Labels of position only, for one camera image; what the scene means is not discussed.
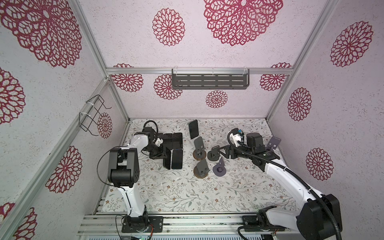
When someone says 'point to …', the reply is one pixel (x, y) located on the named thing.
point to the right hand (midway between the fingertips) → (222, 147)
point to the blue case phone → (177, 140)
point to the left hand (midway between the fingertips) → (165, 159)
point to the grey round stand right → (273, 142)
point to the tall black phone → (167, 161)
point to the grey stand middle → (214, 155)
